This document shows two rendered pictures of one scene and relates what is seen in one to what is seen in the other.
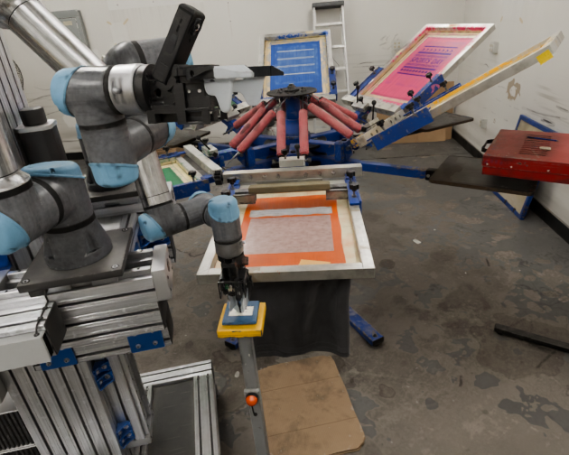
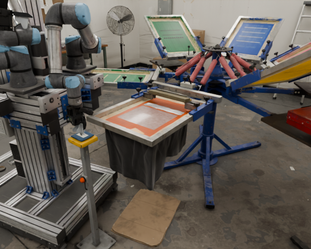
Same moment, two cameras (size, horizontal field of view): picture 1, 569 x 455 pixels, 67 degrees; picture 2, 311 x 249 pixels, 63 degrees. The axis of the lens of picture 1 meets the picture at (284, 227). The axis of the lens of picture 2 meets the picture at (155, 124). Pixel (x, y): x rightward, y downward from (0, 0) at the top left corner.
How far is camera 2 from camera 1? 0.96 m
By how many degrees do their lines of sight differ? 28
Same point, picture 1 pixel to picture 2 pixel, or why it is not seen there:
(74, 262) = (14, 84)
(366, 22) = not seen: outside the picture
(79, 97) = not seen: outside the picture
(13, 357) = not seen: outside the picture
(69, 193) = (14, 57)
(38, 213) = not seen: outside the picture
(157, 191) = (53, 67)
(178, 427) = (82, 188)
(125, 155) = not seen: outside the picture
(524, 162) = (310, 122)
